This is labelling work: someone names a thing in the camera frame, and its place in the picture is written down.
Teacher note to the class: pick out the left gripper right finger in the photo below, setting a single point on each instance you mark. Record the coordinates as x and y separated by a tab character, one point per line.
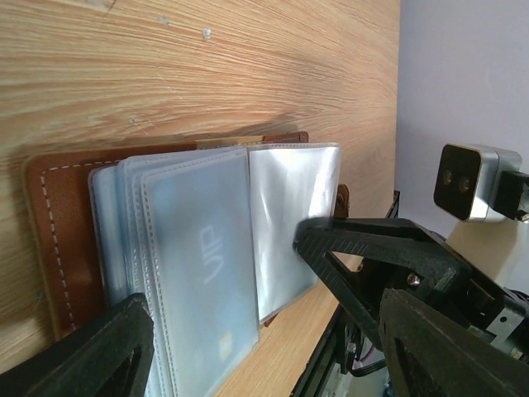
428	354

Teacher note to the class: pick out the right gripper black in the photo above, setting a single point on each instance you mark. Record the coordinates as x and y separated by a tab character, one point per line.
358	259

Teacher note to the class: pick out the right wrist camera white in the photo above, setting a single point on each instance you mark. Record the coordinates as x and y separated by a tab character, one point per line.
484	188

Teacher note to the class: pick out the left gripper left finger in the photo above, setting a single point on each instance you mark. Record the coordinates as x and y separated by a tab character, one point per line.
111	356

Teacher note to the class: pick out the brown leather card holder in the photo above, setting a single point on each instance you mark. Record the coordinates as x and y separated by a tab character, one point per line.
58	200

